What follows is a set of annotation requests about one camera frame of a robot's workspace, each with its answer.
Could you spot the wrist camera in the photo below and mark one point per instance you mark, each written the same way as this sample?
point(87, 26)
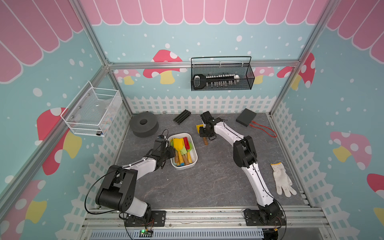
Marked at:
point(161, 142)
point(206, 117)

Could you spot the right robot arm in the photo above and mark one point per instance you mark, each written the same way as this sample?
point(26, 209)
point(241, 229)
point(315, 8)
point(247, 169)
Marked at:
point(245, 157)

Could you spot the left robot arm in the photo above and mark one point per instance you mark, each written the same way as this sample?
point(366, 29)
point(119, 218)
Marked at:
point(117, 191)

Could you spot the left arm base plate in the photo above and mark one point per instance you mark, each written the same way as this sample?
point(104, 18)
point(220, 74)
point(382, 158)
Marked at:
point(150, 219)

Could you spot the yellow shovel blue tip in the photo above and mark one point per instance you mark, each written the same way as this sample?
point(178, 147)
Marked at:
point(178, 146)

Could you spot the white work glove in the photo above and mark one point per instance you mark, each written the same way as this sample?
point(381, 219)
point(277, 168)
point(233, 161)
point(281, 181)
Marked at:
point(283, 181)

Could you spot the dark grey foam roll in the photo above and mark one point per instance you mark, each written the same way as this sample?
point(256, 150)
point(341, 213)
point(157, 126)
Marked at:
point(144, 125)

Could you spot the black socket bit holder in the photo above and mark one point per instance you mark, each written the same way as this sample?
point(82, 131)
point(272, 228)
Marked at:
point(200, 82)

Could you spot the black flat box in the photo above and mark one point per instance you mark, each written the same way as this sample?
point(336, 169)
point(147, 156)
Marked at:
point(246, 117)

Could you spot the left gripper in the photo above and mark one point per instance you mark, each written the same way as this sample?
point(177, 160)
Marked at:
point(171, 149)

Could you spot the grey slotted cable duct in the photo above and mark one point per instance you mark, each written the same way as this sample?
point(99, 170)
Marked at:
point(179, 234)

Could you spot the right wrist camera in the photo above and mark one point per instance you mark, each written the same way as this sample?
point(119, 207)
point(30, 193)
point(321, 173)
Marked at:
point(206, 117)

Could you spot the black mesh wall basket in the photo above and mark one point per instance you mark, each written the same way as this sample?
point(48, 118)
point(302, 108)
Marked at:
point(221, 73)

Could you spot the small green circuit board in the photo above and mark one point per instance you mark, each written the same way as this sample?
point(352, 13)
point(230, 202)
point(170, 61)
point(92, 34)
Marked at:
point(145, 232)

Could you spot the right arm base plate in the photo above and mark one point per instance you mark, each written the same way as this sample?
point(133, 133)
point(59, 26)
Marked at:
point(256, 218)

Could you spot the green shovel wooden handle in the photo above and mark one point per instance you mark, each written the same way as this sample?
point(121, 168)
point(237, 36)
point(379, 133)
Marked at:
point(177, 162)

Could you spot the light green shovel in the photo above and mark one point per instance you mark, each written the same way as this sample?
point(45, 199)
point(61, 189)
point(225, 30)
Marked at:
point(184, 152)

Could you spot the red shovel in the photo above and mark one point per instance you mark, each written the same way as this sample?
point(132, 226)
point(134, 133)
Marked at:
point(188, 148)

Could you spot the white wire wall basket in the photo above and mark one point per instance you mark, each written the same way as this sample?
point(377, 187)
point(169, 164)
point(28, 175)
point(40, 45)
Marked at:
point(93, 111)

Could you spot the white plastic storage box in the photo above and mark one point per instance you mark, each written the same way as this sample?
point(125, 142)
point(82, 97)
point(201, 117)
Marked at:
point(193, 151)

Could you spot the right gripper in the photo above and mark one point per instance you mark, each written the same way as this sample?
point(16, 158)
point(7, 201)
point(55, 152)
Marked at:
point(202, 134)

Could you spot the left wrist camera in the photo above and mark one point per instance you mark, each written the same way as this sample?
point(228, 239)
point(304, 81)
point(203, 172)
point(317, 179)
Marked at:
point(161, 142)

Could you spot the black ribbed bar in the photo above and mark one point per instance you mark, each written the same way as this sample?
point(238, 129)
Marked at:
point(182, 117)

